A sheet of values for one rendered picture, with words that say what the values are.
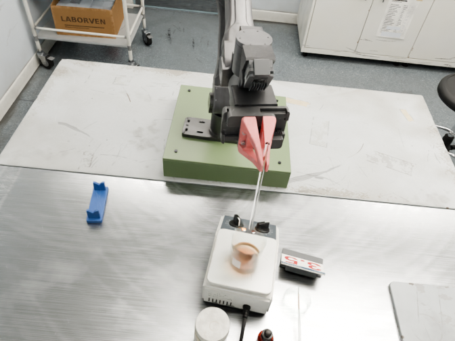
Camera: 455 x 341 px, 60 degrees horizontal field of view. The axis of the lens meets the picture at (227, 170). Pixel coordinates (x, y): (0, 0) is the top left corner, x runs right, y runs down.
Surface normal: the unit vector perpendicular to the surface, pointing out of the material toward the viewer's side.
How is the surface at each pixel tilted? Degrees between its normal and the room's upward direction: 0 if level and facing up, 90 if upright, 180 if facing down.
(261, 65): 35
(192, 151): 2
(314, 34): 90
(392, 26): 88
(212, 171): 90
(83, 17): 91
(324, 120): 0
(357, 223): 0
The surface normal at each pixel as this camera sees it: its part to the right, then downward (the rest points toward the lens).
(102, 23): 0.00, 0.76
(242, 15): 0.12, -0.23
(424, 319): 0.07, -0.67
